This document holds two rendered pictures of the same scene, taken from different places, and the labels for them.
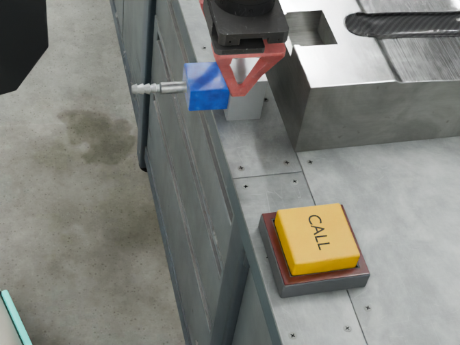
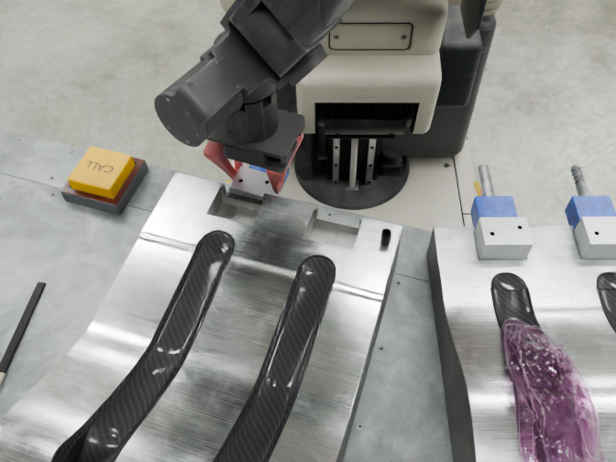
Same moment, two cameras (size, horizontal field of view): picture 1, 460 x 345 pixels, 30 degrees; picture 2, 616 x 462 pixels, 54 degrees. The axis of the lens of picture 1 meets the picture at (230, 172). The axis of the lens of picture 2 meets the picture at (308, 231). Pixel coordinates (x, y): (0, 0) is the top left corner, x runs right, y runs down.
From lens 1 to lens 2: 1.05 m
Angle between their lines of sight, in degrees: 69
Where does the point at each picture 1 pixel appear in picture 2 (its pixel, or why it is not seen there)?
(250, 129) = not seen: hidden behind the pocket
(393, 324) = (33, 201)
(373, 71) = (160, 221)
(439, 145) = not seen: hidden behind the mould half
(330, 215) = (104, 179)
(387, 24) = (211, 277)
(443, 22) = (186, 335)
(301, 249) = (95, 152)
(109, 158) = not seen: outside the picture
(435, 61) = (141, 280)
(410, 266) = (54, 234)
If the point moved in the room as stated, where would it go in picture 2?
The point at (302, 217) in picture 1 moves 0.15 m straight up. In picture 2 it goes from (115, 163) to (76, 68)
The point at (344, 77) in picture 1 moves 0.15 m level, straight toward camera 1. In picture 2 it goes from (169, 197) to (94, 127)
